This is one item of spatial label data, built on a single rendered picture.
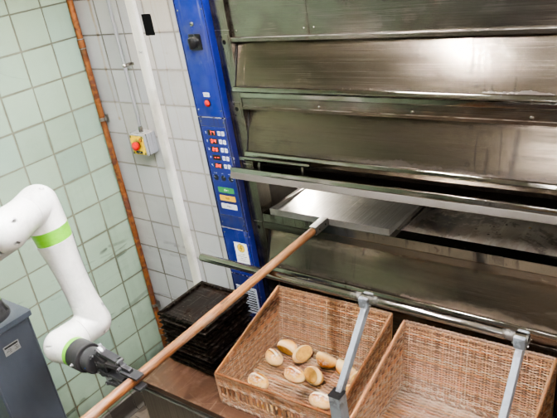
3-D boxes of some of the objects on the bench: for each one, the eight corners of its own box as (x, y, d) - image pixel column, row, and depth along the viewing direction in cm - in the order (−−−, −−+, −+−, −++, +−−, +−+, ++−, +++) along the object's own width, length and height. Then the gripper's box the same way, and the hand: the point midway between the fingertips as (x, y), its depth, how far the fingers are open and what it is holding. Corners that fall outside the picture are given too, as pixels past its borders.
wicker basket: (286, 334, 287) (277, 283, 276) (401, 368, 255) (395, 310, 243) (218, 403, 253) (204, 347, 241) (341, 452, 220) (331, 390, 209)
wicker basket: (407, 375, 251) (402, 316, 239) (559, 420, 218) (561, 356, 207) (346, 460, 217) (336, 397, 205) (515, 530, 184) (515, 459, 172)
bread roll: (335, 374, 259) (326, 369, 254) (317, 365, 266) (308, 360, 261) (341, 362, 260) (333, 357, 255) (322, 353, 267) (315, 347, 262)
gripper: (92, 329, 190) (145, 352, 176) (106, 371, 196) (158, 396, 182) (71, 343, 185) (124, 367, 170) (86, 386, 191) (138, 413, 177)
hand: (133, 378), depth 178 cm, fingers closed on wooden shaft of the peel, 3 cm apart
